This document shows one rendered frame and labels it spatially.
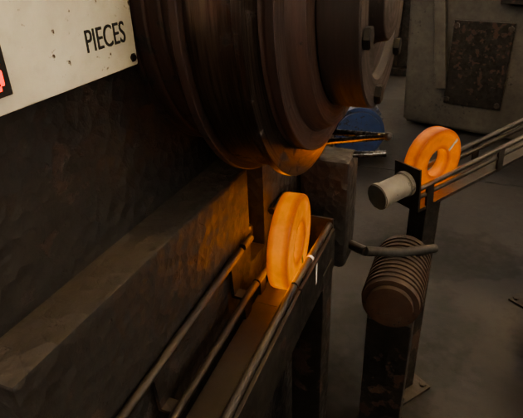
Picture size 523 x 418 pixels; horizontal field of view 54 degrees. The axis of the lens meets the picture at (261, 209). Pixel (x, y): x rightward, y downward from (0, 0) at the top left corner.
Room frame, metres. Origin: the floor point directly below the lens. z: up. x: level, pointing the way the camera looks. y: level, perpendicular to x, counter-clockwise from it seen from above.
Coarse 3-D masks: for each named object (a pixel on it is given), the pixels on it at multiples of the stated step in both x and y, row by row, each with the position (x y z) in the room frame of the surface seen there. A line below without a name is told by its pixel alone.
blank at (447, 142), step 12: (432, 132) 1.06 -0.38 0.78; (444, 132) 1.06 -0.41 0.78; (420, 144) 1.04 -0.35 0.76; (432, 144) 1.05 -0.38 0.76; (444, 144) 1.07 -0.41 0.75; (456, 144) 1.09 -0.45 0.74; (408, 156) 1.04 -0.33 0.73; (420, 156) 1.03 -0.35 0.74; (444, 156) 1.09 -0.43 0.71; (456, 156) 1.09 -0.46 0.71; (420, 168) 1.03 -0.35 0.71; (432, 168) 1.09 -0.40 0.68; (444, 168) 1.08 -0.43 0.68; (444, 180) 1.08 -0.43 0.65
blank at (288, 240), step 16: (288, 192) 0.73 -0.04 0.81; (288, 208) 0.68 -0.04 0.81; (304, 208) 0.72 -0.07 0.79; (272, 224) 0.66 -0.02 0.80; (288, 224) 0.65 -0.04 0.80; (304, 224) 0.73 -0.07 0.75; (272, 240) 0.64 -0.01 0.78; (288, 240) 0.64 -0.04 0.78; (304, 240) 0.73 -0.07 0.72; (272, 256) 0.63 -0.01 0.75; (288, 256) 0.63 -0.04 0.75; (304, 256) 0.73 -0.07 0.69; (272, 272) 0.63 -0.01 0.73; (288, 272) 0.63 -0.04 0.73
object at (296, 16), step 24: (264, 0) 0.50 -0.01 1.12; (288, 0) 0.52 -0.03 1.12; (312, 0) 0.54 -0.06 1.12; (264, 24) 0.50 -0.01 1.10; (288, 24) 0.52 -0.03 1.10; (312, 24) 0.54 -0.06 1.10; (264, 48) 0.51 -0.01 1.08; (288, 48) 0.52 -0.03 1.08; (312, 48) 0.54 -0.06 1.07; (264, 72) 0.51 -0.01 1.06; (288, 72) 0.53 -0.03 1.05; (312, 72) 0.54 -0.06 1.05; (288, 96) 0.53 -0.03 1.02; (312, 96) 0.55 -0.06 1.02; (288, 120) 0.53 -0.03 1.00; (312, 120) 0.58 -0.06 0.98; (336, 120) 0.64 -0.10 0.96; (312, 144) 0.61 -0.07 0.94
